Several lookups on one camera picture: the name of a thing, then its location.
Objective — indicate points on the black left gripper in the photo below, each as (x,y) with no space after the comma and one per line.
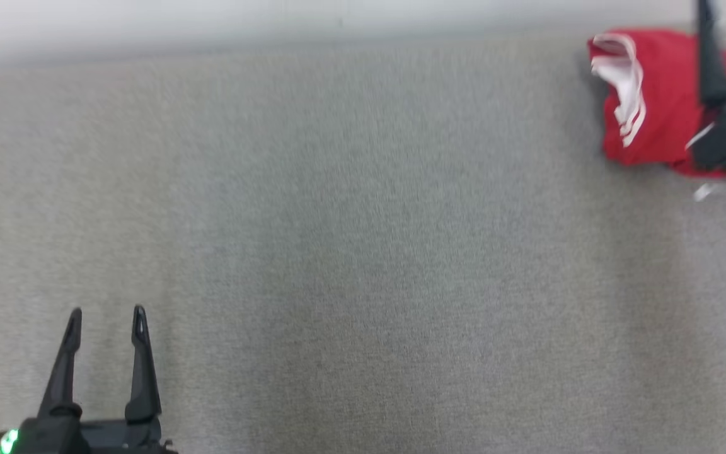
(126,438)

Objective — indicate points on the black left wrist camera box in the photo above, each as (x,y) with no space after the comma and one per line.
(54,435)

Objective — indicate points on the red white basketball jersey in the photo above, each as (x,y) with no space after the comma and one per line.
(665,88)

